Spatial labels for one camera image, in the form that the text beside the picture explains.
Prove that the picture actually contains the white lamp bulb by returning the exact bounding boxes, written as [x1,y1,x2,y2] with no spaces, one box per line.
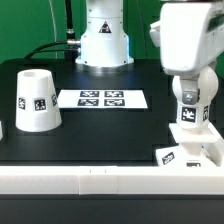
[172,66,218,130]

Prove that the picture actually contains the white front fence wall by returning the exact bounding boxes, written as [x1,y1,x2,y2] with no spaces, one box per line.
[0,166,224,195]

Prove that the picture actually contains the white lamp shade cone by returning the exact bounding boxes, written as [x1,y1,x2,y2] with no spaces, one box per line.
[15,69,62,132]

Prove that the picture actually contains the white lamp base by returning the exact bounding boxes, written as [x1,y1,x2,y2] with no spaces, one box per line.
[156,122,217,168]

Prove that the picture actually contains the white right fence wall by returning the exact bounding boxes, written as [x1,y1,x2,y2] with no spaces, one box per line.
[208,125,224,167]

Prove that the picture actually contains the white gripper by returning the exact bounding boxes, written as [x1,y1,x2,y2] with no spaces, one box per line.
[149,0,224,105]

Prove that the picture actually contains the black cable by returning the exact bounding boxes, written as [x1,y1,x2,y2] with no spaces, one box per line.
[23,0,82,61]

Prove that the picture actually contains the white marker sheet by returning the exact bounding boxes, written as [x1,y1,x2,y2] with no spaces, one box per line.
[58,90,148,109]

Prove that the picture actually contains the white part at left edge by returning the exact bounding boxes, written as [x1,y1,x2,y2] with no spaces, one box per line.
[0,121,3,141]

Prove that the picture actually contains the white fence wall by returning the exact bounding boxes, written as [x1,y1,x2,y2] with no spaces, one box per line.
[0,166,224,195]
[208,125,224,167]

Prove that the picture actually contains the thin grey cable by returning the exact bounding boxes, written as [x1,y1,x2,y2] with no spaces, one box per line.
[48,0,58,42]

